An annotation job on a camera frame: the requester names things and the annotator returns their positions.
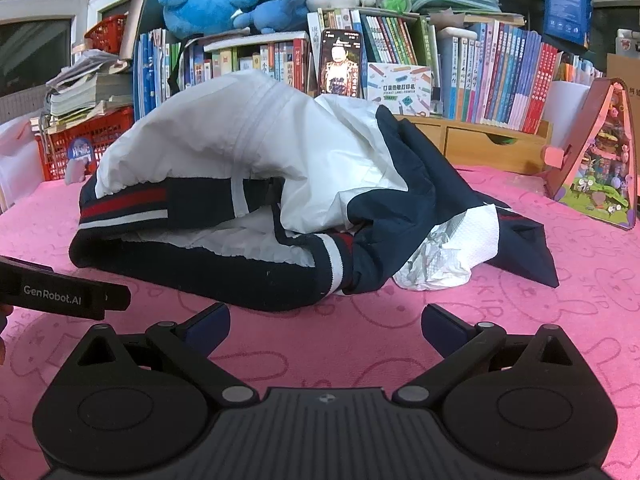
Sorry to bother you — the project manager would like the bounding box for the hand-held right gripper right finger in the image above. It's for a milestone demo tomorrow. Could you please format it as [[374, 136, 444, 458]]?
[[392, 304, 583, 406]]

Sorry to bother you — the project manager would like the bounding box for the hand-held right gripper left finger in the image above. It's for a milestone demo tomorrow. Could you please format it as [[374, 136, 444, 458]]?
[[65, 302, 261, 406]]

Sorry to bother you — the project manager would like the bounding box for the navy and white jacket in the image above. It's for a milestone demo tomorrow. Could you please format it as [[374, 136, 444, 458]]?
[[69, 69, 560, 312]]

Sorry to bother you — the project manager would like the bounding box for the white plastic bag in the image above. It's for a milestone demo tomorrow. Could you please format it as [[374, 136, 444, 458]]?
[[0, 116, 46, 211]]

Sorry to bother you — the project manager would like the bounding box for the large red plastic basket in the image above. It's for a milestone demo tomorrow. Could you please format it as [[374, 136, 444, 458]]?
[[34, 107, 136, 181]]

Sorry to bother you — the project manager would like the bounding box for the wooden drawer organizer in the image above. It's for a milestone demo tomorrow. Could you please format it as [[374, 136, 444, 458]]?
[[395, 115, 553, 176]]

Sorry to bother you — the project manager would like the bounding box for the stack of paper booklets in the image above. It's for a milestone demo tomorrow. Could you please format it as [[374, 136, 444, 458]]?
[[45, 50, 135, 133]]

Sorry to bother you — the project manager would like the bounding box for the triangular pink toy house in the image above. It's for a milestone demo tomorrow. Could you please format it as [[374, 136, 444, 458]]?
[[545, 77, 640, 231]]

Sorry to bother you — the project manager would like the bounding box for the white box with colourful print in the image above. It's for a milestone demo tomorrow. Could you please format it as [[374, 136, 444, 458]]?
[[366, 62, 432, 116]]

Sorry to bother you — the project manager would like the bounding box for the white paper roll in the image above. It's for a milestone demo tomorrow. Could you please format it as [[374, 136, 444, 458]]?
[[547, 80, 593, 196]]

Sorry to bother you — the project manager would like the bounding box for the small red plastic basket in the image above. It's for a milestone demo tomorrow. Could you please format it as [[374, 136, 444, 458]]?
[[84, 14, 128, 55]]

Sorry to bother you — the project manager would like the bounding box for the row of children's storybooks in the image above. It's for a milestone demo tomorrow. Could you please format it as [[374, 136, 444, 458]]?
[[132, 30, 313, 121]]

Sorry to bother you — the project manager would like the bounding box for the smartphone with lit screen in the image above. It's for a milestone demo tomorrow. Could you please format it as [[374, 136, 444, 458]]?
[[318, 29, 364, 99]]

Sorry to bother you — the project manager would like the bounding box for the row of thin green-shelf books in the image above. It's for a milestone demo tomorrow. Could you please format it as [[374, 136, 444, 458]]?
[[350, 7, 436, 68]]

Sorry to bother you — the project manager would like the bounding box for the brown cardboard box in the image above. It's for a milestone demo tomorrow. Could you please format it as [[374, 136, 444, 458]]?
[[606, 52, 640, 91]]

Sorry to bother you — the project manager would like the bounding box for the blue cardboard box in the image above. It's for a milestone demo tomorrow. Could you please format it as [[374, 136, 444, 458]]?
[[544, 0, 596, 48]]

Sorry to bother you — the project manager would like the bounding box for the black strap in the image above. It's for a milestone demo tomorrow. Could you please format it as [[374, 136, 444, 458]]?
[[167, 35, 201, 96]]

